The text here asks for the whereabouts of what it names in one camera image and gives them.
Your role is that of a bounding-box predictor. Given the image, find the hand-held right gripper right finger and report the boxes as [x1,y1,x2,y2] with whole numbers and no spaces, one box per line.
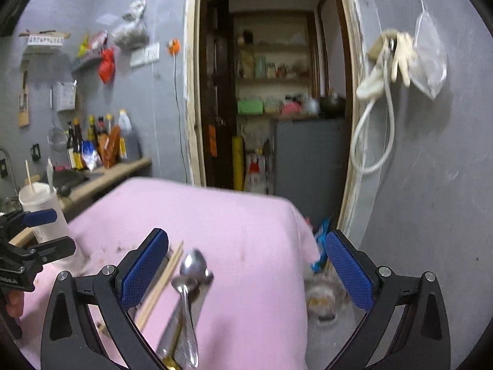
[325,230,450,370]

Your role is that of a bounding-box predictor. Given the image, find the wooden shelf unit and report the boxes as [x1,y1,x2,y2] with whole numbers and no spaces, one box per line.
[231,10,320,118]

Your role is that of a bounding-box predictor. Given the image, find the white rubber gloves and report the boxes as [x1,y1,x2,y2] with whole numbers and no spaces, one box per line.
[356,29,418,99]

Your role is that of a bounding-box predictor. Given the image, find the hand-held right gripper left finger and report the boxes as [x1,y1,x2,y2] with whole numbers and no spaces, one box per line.
[40,228,170,370]

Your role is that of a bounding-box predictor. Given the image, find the black pot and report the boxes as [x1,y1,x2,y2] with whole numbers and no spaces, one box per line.
[320,92,345,118]

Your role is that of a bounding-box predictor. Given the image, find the red plastic bag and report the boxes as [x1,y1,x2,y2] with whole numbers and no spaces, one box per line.
[98,47,116,84]

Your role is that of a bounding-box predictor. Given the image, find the orange packet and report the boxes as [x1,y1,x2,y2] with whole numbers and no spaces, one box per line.
[99,125,122,168]

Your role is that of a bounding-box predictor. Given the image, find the yellow roll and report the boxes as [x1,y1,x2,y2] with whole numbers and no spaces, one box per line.
[232,136,245,191]

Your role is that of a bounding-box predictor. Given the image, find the dark wooden door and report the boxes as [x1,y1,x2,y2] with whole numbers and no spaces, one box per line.
[200,0,235,191]

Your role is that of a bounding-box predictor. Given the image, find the red and white bottle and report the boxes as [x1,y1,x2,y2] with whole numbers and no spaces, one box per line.
[246,154,266,193]

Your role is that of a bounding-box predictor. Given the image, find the gold handled spoon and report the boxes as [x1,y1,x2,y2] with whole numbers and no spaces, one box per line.
[155,267,215,368]

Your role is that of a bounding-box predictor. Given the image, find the white hose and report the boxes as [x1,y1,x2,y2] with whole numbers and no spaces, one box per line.
[348,52,397,174]

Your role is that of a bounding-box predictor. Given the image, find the wooden wall hanging board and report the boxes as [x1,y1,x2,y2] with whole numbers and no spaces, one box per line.
[18,71,31,128]

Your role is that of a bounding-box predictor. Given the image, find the person's left hand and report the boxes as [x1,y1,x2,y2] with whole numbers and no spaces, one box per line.
[6,291,24,319]

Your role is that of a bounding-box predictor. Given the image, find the white plastic utensil basket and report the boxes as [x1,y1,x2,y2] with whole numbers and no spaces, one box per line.
[18,183,83,270]

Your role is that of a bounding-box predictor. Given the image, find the bowl on floor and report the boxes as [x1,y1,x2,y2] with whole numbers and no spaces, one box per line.
[304,273,357,320]

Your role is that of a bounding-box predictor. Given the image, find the row of sauce bottles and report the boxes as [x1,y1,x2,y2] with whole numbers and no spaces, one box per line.
[65,109,133,171]

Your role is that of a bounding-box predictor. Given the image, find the white and blue bag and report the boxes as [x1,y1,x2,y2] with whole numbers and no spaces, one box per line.
[83,141,103,171]

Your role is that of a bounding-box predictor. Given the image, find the colourful snack packets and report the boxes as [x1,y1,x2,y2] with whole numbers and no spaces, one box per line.
[78,31,108,58]

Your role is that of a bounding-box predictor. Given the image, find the grey wall mounted box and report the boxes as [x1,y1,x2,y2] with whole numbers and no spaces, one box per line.
[52,81,78,112]

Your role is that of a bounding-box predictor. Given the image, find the white wall rack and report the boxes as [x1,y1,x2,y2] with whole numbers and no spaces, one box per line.
[19,31,72,52]

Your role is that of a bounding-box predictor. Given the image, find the wooden door frame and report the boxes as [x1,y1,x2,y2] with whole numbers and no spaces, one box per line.
[184,0,365,247]

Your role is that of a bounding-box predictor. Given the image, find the clear plastic bag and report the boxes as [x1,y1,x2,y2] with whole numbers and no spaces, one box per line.
[410,0,448,99]

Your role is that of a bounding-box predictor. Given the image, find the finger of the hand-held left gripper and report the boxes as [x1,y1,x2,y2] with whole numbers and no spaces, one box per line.
[15,236,76,266]
[0,208,58,240]

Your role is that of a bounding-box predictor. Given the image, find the steel spoon with patterned handle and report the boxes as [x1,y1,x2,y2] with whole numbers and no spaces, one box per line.
[170,276,200,369]

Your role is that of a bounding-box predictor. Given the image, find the black wok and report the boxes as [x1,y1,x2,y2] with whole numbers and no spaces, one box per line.
[52,169,91,195]

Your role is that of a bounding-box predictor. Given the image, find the grey plastic bag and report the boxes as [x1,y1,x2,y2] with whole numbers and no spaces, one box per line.
[111,0,150,51]

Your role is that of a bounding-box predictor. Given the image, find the white power outlet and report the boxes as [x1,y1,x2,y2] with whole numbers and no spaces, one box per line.
[130,42,160,68]

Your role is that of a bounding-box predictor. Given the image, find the green box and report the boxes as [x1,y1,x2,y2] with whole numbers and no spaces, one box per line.
[237,99,264,115]

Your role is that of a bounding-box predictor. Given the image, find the blue snack packet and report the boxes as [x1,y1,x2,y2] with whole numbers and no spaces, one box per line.
[310,218,332,272]

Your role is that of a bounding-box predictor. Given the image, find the grey cabinet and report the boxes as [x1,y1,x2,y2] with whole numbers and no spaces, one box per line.
[271,117,349,224]

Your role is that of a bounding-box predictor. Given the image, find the pink cloth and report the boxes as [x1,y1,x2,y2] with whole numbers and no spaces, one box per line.
[19,177,322,370]

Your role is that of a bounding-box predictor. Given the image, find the beige kitchen counter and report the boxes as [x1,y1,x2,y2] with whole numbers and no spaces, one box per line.
[58,157,153,216]

